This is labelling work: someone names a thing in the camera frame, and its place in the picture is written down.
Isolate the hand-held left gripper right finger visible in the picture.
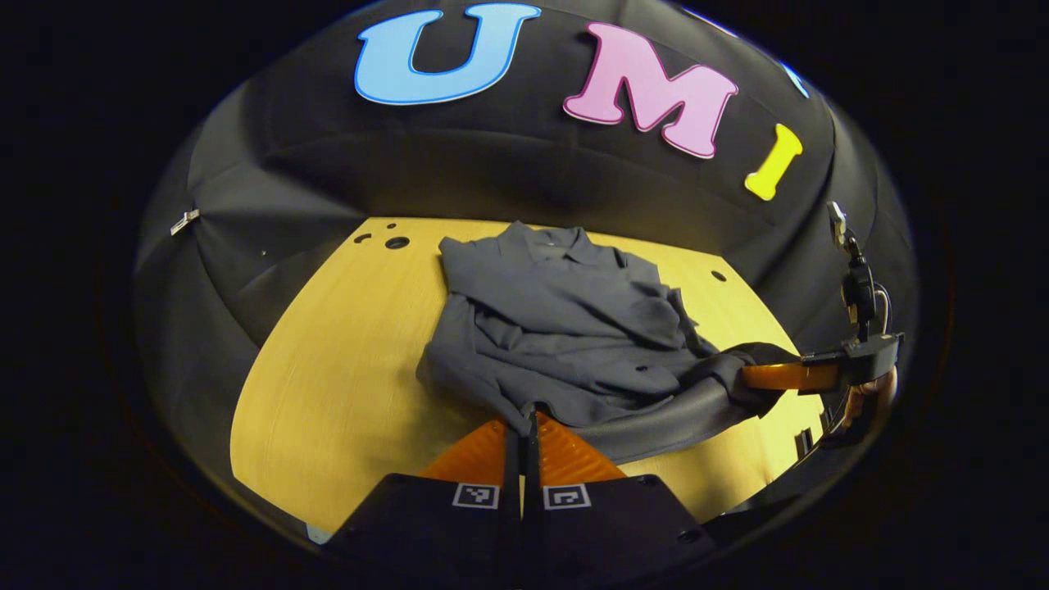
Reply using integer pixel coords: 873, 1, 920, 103
524, 402, 719, 574

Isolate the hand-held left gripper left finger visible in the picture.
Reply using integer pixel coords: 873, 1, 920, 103
324, 402, 525, 574

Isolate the black backdrop cloth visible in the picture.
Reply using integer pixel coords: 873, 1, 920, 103
131, 0, 920, 501

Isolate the grey collared shirt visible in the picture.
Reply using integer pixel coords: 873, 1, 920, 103
415, 219, 802, 465

